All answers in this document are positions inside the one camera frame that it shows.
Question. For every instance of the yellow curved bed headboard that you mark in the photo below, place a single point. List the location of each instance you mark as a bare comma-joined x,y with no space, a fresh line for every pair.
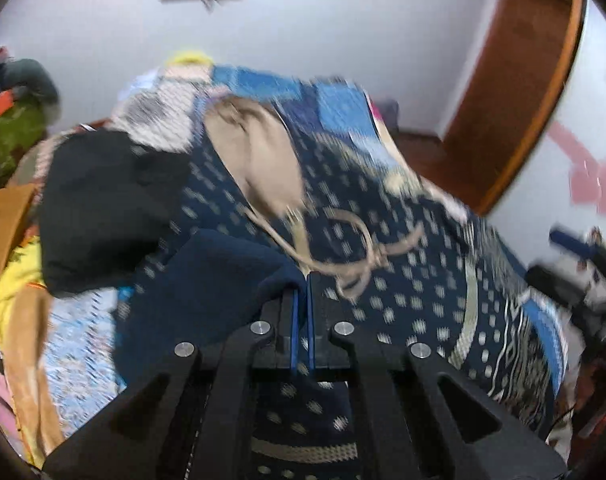
190,57

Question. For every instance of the yellow duck print cloth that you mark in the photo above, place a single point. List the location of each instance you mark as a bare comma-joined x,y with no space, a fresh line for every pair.
23,269

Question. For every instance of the grey stuffed cloth bundle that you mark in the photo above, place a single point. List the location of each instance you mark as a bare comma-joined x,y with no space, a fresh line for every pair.
31,75

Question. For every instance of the navy patterned large garment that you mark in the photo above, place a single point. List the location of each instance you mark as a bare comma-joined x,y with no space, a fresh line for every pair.
460,291

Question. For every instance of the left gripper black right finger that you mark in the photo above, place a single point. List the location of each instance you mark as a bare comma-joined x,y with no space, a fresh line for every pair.
415,416

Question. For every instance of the beige drawstring cloth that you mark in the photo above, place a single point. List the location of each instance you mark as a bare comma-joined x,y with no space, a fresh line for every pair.
255,148

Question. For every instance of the green patterned bag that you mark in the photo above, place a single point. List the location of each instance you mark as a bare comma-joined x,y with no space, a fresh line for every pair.
21,127

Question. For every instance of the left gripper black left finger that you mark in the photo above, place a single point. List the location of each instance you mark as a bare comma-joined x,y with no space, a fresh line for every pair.
191,416

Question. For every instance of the blue patchwork bed blanket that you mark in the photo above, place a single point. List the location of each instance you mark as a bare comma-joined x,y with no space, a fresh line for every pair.
168,115

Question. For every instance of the brown wooden door frame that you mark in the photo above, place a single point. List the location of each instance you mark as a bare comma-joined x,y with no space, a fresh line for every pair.
516,84

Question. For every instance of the black garment pile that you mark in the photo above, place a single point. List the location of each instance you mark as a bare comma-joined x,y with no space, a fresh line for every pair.
105,205

